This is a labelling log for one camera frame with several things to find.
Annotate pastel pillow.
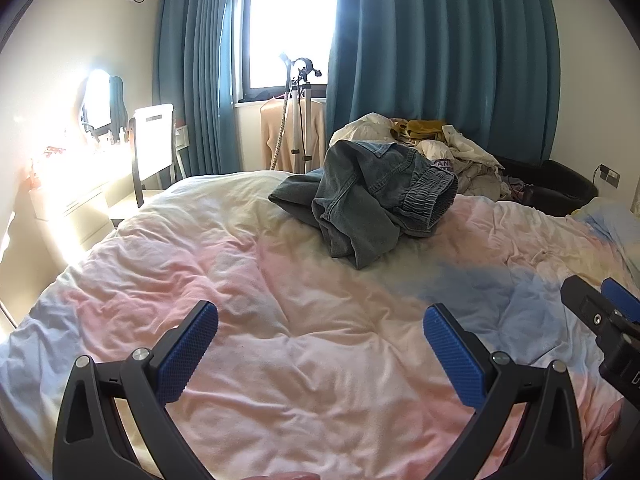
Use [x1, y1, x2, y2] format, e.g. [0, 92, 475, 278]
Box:
[573, 197, 640, 285]

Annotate left teal curtain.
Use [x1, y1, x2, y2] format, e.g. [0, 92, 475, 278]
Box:
[152, 0, 241, 176]

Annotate beige sweater on hanger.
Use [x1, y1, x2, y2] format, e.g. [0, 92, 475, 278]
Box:
[259, 99, 326, 172]

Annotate teal curtain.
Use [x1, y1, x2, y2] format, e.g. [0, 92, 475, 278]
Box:
[326, 0, 561, 165]
[152, 0, 241, 176]

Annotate vanity mirror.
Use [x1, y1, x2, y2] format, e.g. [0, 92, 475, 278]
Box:
[79, 68, 129, 144]

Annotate cream puffer jacket pile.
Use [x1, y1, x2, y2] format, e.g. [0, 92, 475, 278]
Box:
[330, 113, 509, 200]

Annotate black armchair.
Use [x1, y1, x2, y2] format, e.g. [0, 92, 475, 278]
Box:
[498, 157, 599, 217]

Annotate white dresser desk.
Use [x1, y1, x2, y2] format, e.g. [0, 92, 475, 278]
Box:
[29, 143, 132, 268]

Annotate person right hand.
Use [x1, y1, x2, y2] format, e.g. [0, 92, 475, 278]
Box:
[584, 399, 624, 479]

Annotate silver tripod stand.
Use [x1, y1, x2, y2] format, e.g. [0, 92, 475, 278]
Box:
[269, 53, 322, 174]

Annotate right teal curtain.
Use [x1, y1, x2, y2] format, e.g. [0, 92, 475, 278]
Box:
[326, 0, 561, 165]

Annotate white chair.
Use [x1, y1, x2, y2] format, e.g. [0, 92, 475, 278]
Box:
[130, 103, 179, 208]

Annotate wall power socket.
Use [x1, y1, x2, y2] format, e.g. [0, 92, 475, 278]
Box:
[593, 164, 620, 188]

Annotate pastel tie-dye duvet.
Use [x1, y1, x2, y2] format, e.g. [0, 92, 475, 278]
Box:
[1, 171, 639, 479]

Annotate mustard yellow garment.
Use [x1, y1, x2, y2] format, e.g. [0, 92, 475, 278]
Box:
[390, 118, 445, 145]

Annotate grey denim jeans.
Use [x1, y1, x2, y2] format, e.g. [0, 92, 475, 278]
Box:
[269, 140, 458, 270]

